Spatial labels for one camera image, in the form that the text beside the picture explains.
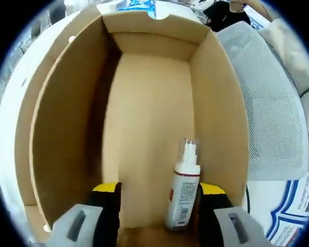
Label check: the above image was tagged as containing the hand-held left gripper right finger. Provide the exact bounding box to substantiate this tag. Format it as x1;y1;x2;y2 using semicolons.
195;182;272;247

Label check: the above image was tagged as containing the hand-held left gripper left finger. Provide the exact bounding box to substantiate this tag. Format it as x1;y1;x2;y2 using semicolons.
50;181;123;247

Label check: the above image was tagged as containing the white spray bottle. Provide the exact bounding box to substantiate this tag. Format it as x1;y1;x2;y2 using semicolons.
164;138;202;230

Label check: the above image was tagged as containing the brown cardboard shoe box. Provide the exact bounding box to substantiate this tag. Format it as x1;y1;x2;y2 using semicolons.
20;14;250;247

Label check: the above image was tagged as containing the blue wet wipes pack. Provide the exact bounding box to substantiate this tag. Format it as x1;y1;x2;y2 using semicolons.
117;0;157;19

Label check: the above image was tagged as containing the blue bordered printed board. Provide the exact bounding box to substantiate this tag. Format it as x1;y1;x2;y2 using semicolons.
266;169;309;245

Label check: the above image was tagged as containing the grey mesh office chair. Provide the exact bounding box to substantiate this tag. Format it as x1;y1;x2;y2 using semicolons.
217;22;309;181

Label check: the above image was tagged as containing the person's black shirt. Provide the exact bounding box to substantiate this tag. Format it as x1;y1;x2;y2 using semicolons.
202;0;251;32

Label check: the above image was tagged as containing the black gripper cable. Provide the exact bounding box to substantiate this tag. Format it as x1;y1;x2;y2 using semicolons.
244;184;251;214

